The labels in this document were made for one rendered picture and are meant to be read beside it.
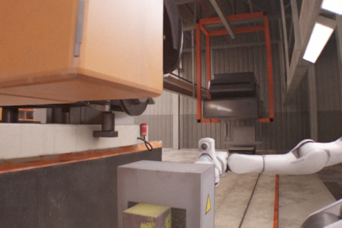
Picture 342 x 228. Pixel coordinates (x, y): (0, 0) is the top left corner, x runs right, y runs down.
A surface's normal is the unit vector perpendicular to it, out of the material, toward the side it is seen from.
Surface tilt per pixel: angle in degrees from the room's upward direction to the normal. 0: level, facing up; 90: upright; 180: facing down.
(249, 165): 91
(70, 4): 90
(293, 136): 90
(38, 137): 90
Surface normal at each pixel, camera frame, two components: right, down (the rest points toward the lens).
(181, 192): -0.39, -0.08
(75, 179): 0.92, -0.04
